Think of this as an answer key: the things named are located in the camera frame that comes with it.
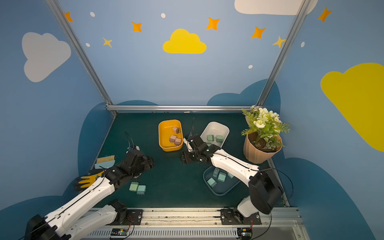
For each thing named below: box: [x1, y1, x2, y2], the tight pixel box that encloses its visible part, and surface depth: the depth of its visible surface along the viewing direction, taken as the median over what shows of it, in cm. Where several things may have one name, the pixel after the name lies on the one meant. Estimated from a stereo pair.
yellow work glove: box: [73, 168, 106, 191], surface depth 84 cm
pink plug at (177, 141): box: [174, 138, 182, 146], surface depth 105 cm
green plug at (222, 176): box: [217, 172, 226, 182], surface depth 88 cm
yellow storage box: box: [158, 119, 184, 152], surface depth 109 cm
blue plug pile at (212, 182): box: [207, 177, 217, 188], surface depth 86 cm
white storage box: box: [199, 121, 230, 148], surface depth 109 cm
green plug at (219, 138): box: [216, 135, 223, 143], surface depth 106 cm
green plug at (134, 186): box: [129, 181, 140, 192], surface depth 84 cm
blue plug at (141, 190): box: [136, 185, 147, 198], surface depth 83 cm
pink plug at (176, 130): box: [172, 126, 180, 134], surface depth 110 cm
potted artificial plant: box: [241, 105, 292, 164], surface depth 81 cm
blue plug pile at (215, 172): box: [212, 167, 220, 178], surface depth 88 cm
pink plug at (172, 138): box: [169, 135, 177, 143], surface depth 106 cm
